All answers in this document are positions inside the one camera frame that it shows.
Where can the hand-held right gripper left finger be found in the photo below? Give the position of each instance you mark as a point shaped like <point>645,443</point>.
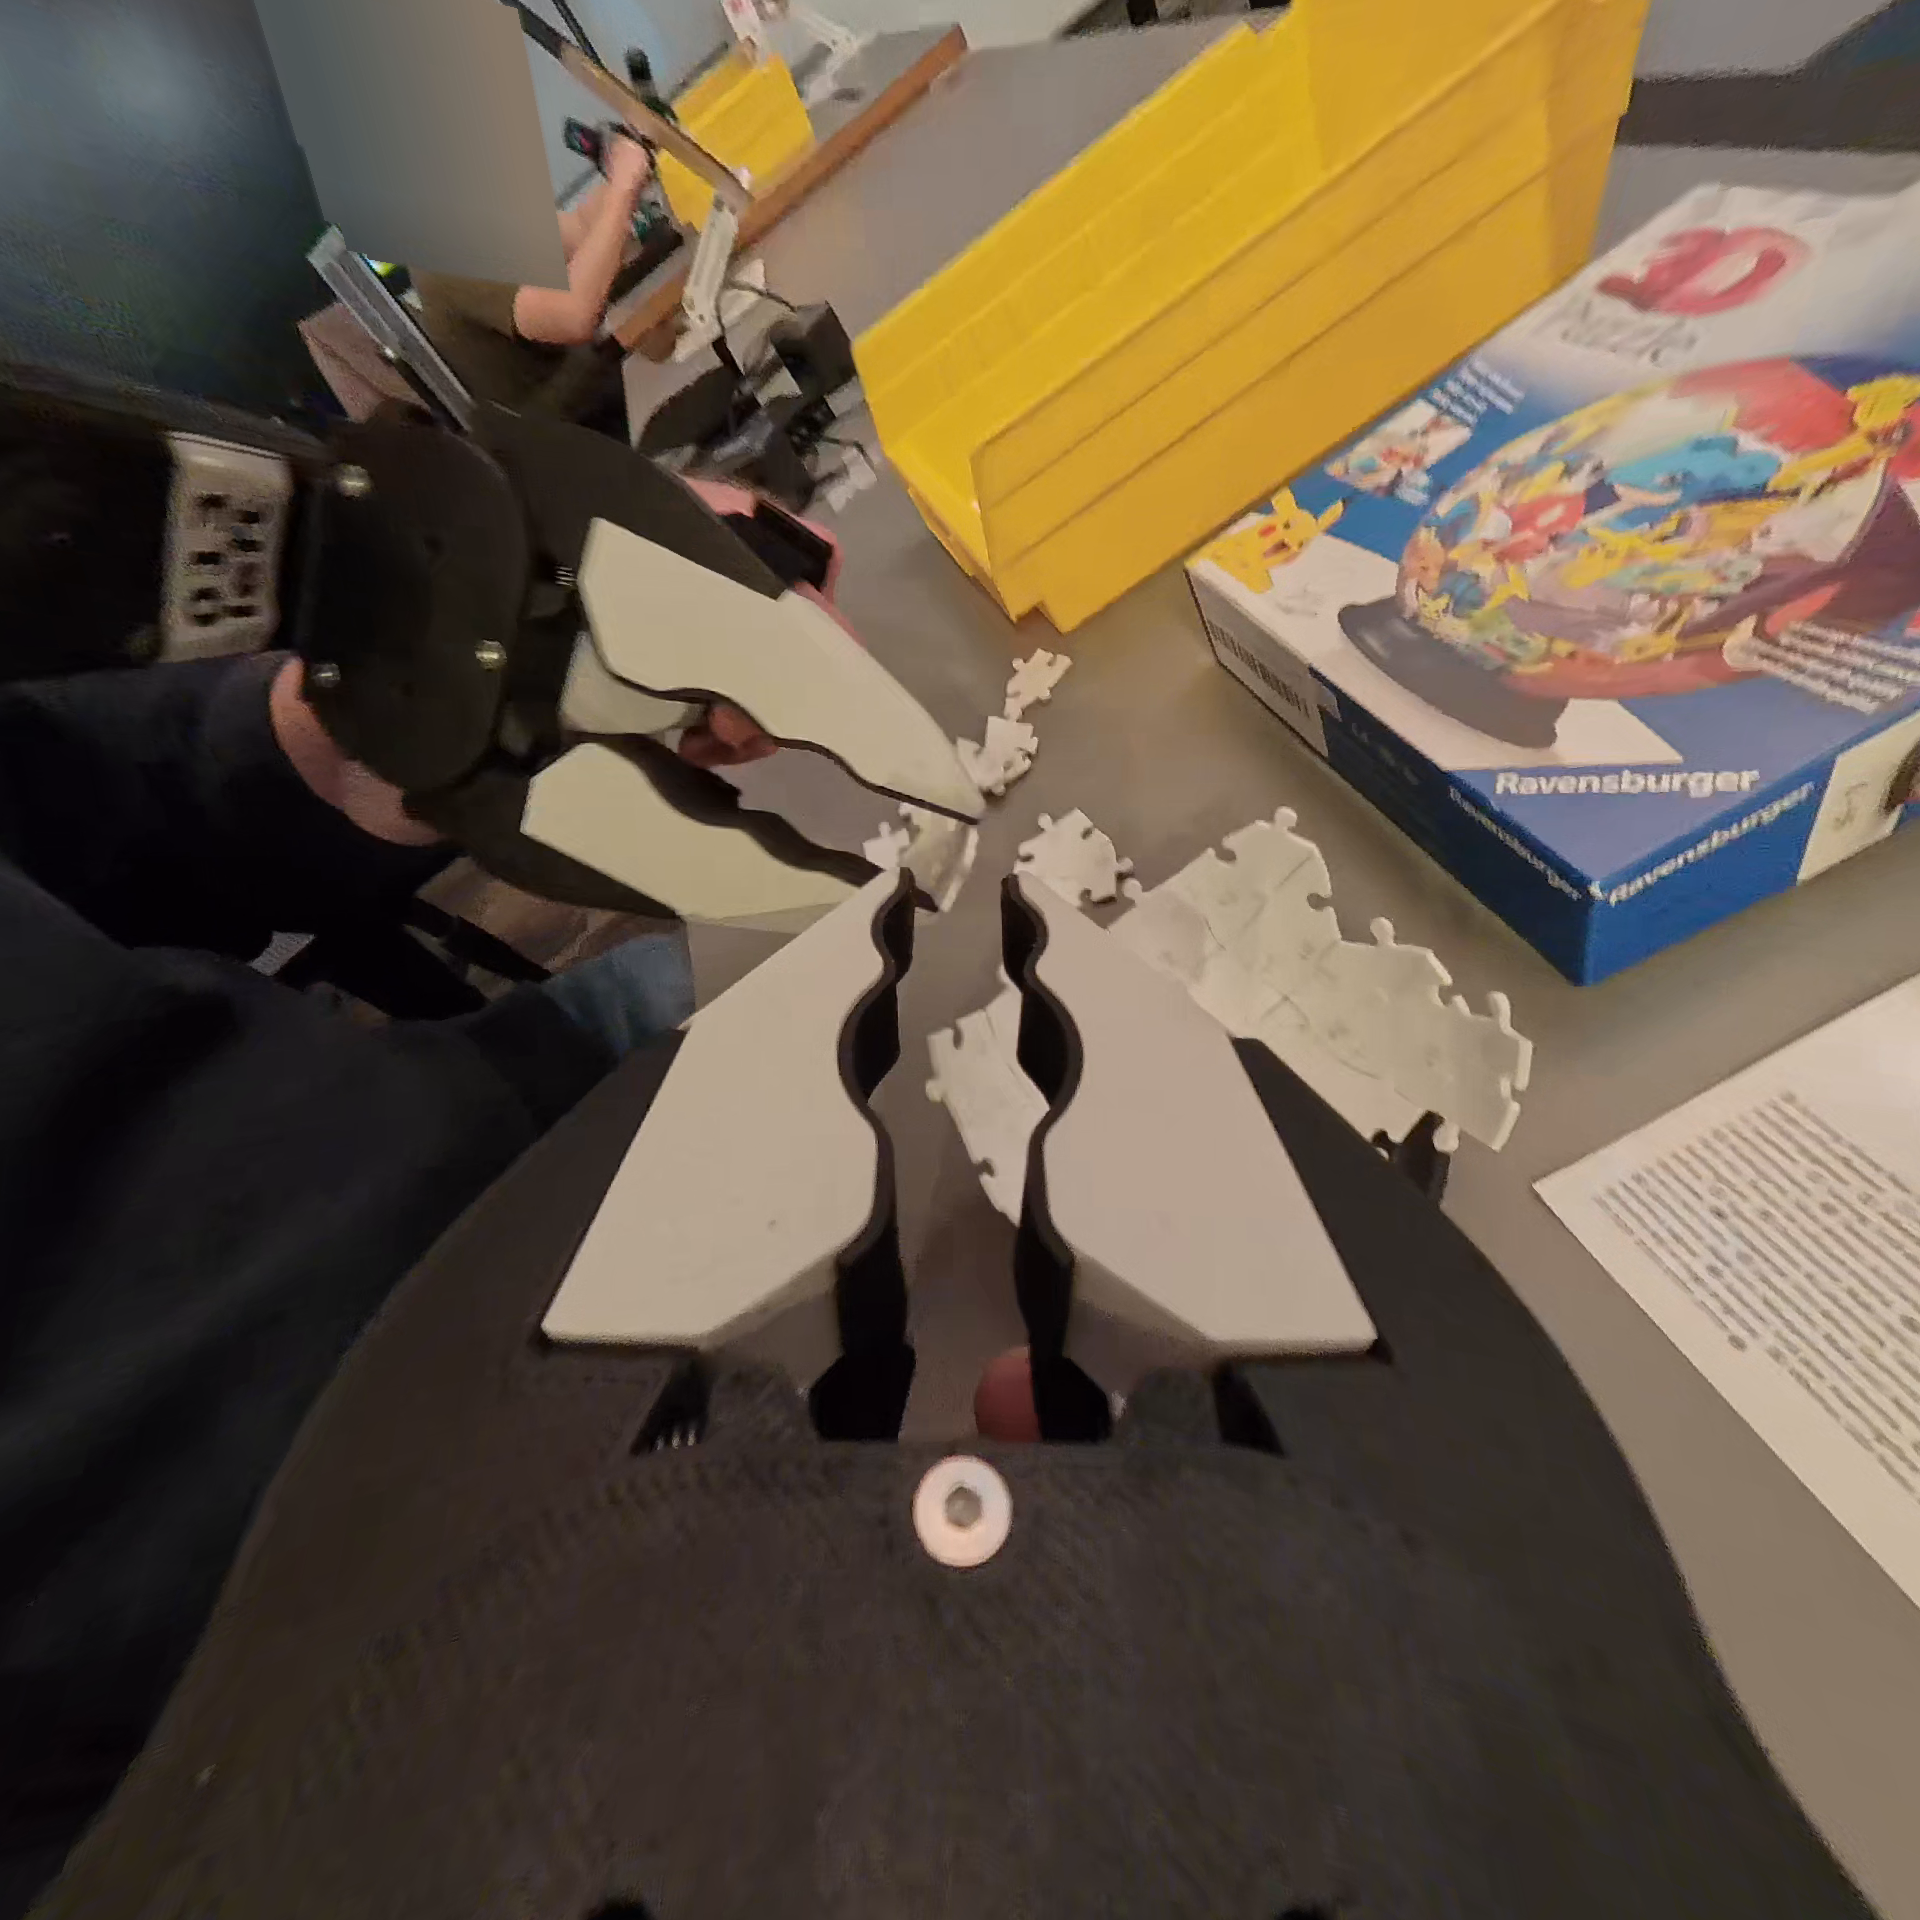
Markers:
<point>720,1200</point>

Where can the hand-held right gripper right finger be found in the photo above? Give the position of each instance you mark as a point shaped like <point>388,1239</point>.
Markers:
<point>1200,1200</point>

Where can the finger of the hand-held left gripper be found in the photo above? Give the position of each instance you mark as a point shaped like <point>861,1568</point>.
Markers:
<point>779,675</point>
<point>628,839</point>

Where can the heap of jigsaw pieces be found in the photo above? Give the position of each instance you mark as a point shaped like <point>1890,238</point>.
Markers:
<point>997,758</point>

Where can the white jigsaw piece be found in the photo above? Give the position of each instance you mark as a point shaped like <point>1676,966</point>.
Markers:
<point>938,862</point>

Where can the white half-built puzzle ball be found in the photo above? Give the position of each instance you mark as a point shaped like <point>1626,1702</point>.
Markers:
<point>1306,975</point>

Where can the yellow plastic bin holding pieces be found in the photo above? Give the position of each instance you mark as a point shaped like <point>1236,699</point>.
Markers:
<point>1200,345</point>

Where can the person's left forearm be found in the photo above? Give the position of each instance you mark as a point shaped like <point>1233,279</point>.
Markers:
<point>134,796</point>

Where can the black round ball stand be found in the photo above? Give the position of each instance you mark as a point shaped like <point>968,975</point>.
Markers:
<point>1422,1155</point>

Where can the blue puzzle box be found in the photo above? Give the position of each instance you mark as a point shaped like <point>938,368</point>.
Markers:
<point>1651,839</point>

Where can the person's left hand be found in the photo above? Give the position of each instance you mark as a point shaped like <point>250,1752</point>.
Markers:
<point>339,780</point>

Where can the person's blue jeans leg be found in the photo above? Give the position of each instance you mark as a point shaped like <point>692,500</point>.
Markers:
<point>628,990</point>

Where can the grey metal bar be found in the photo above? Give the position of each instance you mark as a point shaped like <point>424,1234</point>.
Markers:
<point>388,323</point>

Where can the stack of small yellow bins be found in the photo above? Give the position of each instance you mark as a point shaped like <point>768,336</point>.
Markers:
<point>742,128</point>

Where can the printed instruction sheet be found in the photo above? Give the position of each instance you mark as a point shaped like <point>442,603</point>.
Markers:
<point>1769,1276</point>

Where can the long black tape strip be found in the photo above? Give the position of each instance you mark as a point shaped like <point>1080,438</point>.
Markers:
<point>1769,107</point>

